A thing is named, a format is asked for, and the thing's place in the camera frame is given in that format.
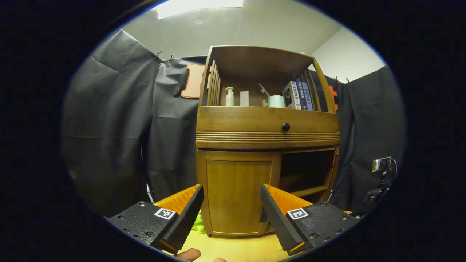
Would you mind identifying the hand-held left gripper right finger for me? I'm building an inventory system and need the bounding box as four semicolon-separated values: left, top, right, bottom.
259;184;361;256

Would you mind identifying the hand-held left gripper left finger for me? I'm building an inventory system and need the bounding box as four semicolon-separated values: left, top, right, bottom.
106;184;204;255

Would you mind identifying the wooden cabinet door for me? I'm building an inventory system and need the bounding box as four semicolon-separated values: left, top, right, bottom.
325;146;340;203
197;149;282;237

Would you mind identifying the wooden double-door shoe cabinet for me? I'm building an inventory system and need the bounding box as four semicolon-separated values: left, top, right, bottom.
195;45;341;238

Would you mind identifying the green fuzzy object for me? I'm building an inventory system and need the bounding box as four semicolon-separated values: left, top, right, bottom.
192;213;206;234

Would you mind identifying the wooden inner shelf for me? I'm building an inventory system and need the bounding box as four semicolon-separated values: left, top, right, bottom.
291;186;328;198

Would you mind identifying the light blue book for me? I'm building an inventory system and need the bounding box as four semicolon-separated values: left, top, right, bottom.
302;82;313;111

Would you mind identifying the dark blue book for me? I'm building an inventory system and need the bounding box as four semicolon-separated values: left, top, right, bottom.
296;79;308;111

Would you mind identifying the white book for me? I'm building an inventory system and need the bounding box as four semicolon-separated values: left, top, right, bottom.
282;81;302;110

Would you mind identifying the ceiling light panel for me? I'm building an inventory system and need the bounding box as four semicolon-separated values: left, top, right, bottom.
153;0;244;20

